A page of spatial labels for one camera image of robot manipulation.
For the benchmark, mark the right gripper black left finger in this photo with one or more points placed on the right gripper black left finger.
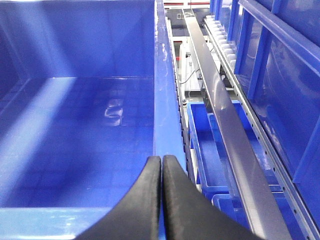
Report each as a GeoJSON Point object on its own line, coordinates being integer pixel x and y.
{"type": "Point", "coordinates": [136, 216]}

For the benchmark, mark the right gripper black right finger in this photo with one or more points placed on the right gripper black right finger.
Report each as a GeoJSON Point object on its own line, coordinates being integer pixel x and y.
{"type": "Point", "coordinates": [188, 215]}

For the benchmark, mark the blue bin lower level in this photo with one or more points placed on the blue bin lower level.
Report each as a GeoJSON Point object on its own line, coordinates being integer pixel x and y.
{"type": "Point", "coordinates": [210, 173]}

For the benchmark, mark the large blue target bin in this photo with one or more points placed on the large blue target bin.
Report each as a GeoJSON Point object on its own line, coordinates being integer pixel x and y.
{"type": "Point", "coordinates": [87, 94]}

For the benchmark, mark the blue bin at right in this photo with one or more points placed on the blue bin at right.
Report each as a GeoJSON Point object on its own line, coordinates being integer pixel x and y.
{"type": "Point", "coordinates": [275, 56]}

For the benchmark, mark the steel flow rack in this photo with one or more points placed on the steel flow rack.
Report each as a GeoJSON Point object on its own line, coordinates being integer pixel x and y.
{"type": "Point", "coordinates": [204, 65]}

